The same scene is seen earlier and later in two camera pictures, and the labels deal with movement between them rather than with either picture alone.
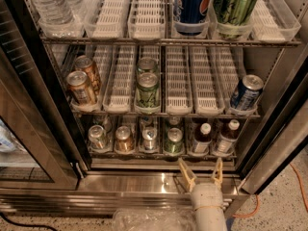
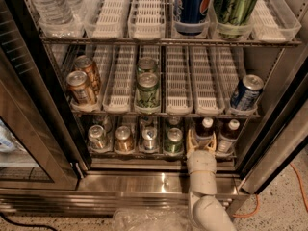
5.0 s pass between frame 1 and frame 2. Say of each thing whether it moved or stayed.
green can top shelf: stayed
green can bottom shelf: stayed
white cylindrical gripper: moved
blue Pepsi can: stayed
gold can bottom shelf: stayed
